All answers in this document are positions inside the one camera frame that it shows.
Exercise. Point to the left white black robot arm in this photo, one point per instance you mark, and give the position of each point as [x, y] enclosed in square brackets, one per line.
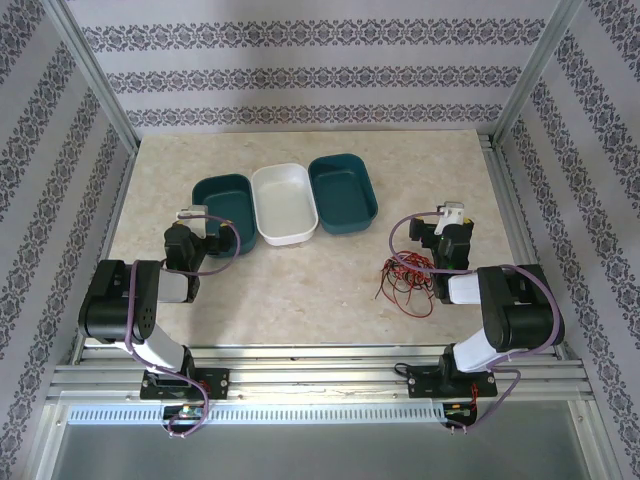
[115, 310]

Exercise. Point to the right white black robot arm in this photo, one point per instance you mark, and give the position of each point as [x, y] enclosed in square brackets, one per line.
[520, 310]

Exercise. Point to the teal plastic bin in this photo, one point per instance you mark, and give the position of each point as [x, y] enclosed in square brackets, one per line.
[345, 190]
[225, 200]

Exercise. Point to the white plastic bin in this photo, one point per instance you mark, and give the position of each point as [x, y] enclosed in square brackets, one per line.
[282, 200]

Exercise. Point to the small connector board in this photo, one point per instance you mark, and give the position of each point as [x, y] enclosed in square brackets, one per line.
[459, 410]
[187, 411]

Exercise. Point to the grey metal sheet panel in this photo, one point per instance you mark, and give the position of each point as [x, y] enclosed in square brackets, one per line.
[320, 455]

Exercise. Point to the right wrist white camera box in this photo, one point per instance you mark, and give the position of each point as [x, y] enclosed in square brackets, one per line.
[452, 212]

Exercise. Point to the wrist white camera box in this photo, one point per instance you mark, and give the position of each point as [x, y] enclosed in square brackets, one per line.
[192, 210]
[452, 212]

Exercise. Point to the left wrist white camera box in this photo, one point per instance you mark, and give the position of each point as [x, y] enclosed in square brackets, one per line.
[192, 210]

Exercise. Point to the aluminium side rail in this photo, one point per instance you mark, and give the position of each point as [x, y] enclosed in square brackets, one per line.
[104, 235]
[522, 250]

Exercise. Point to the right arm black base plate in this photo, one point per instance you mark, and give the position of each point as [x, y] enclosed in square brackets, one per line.
[425, 382]

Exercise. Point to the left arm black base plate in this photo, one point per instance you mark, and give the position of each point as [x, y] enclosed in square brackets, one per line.
[220, 382]

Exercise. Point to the aluminium corner post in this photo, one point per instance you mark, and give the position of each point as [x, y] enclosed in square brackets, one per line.
[535, 70]
[90, 70]

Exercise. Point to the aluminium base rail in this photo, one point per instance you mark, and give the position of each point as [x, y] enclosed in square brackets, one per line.
[320, 380]

